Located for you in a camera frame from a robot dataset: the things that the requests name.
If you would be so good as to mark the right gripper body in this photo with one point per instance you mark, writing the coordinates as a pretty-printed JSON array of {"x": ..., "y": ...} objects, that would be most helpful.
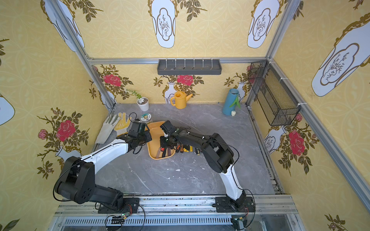
[{"x": 165, "y": 141}]

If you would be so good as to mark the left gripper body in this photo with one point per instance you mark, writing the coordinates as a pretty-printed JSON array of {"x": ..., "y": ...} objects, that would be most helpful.
[{"x": 138, "y": 141}]

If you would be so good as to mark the yellow storage box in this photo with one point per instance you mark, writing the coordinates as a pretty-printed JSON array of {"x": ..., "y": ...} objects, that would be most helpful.
[{"x": 154, "y": 146}]

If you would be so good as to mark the black yellow-collar screwdriver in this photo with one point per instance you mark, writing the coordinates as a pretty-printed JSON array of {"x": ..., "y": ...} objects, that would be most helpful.
[{"x": 187, "y": 148}]

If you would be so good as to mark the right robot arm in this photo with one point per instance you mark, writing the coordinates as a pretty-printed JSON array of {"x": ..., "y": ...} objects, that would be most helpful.
[{"x": 218, "y": 155}]

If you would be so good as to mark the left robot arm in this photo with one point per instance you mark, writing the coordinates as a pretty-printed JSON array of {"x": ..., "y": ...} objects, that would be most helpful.
[{"x": 77, "y": 180}]

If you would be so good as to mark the sunflower seed jar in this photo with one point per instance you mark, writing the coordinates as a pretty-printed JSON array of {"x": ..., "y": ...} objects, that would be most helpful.
[{"x": 146, "y": 117}]

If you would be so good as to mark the yellow dotted work glove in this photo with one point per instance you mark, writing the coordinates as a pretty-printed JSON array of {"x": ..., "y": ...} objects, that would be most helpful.
[{"x": 123, "y": 124}]

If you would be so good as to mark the long white leather glove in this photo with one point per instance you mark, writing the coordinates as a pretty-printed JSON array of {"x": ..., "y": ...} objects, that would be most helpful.
[{"x": 107, "y": 127}]

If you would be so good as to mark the white flower pot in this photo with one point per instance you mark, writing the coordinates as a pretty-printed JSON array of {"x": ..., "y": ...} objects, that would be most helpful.
[{"x": 143, "y": 104}]

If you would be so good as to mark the yellow watering can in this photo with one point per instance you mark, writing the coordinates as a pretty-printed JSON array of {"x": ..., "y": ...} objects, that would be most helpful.
[{"x": 180, "y": 99}]

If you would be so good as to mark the teal vase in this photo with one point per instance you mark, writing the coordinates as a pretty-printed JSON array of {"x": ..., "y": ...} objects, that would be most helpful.
[{"x": 232, "y": 101}]

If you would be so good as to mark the grey wall shelf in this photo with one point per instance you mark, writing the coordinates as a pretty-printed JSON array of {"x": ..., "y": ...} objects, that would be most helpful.
[{"x": 195, "y": 66}]

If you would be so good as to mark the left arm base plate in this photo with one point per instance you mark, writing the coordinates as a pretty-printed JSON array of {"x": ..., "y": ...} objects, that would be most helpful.
[{"x": 130, "y": 204}]

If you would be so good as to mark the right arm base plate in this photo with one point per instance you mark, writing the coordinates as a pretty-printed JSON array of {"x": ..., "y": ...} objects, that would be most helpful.
[{"x": 227, "y": 205}]

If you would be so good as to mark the black wire basket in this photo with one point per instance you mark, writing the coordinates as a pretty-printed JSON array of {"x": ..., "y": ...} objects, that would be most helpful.
[{"x": 276, "y": 100}]

